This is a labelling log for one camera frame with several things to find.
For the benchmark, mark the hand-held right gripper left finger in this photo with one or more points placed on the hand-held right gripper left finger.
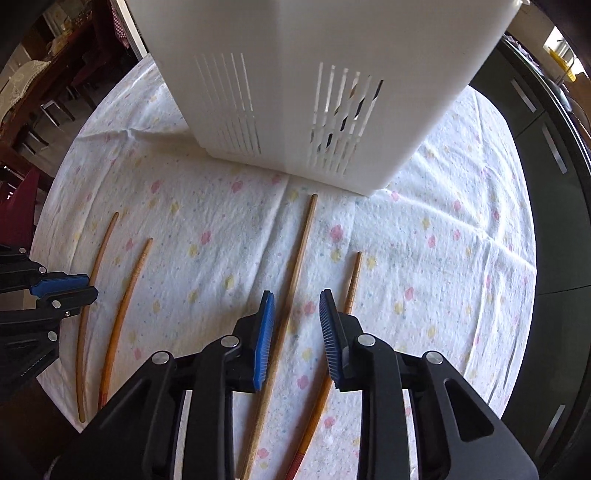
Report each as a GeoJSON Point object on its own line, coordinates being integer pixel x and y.
{"type": "Point", "coordinates": [264, 341]}

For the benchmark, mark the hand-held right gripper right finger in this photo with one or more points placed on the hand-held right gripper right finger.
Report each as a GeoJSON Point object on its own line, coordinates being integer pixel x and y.
{"type": "Point", "coordinates": [330, 337]}

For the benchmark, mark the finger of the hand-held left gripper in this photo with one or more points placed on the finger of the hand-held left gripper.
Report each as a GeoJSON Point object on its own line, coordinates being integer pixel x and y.
{"type": "Point", "coordinates": [60, 284]}
{"type": "Point", "coordinates": [74, 299]}

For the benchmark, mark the light wooden chopstick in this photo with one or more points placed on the light wooden chopstick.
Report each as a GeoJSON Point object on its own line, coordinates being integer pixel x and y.
{"type": "Point", "coordinates": [105, 244]}
{"type": "Point", "coordinates": [298, 258]}

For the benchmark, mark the red-ended wooden chopstick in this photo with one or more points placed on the red-ended wooden chopstick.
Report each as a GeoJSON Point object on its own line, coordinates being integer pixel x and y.
{"type": "Point", "coordinates": [354, 277]}
{"type": "Point", "coordinates": [139, 272]}

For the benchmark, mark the white plastic utensil holder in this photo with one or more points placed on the white plastic utensil holder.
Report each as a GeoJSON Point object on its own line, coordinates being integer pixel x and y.
{"type": "Point", "coordinates": [277, 92]}

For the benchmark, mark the black plastic fork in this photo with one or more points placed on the black plastic fork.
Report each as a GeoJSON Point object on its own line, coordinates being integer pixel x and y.
{"type": "Point", "coordinates": [380, 90]}

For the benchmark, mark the red chair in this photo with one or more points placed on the red chair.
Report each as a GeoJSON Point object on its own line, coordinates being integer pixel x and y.
{"type": "Point", "coordinates": [21, 203]}

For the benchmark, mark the floral white tablecloth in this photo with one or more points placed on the floral white tablecloth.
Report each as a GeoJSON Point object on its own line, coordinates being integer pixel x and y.
{"type": "Point", "coordinates": [207, 207]}

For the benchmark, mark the dark wooden chair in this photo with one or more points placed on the dark wooden chair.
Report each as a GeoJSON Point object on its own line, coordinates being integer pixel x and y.
{"type": "Point", "coordinates": [60, 110]}

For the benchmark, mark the white lace table cloth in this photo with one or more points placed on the white lace table cloth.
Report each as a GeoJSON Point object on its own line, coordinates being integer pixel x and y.
{"type": "Point", "coordinates": [21, 85]}

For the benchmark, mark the wooden dining table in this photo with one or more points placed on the wooden dining table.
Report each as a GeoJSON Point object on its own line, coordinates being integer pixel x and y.
{"type": "Point", "coordinates": [69, 60]}

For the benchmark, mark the green base cabinets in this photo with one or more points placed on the green base cabinets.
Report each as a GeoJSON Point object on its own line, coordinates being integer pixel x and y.
{"type": "Point", "coordinates": [554, 230]}

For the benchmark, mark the red checked apron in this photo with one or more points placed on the red checked apron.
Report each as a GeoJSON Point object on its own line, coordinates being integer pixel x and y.
{"type": "Point", "coordinates": [121, 23]}

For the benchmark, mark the yellow soap basket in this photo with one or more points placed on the yellow soap basket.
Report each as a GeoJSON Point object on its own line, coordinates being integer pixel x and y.
{"type": "Point", "coordinates": [564, 62]}

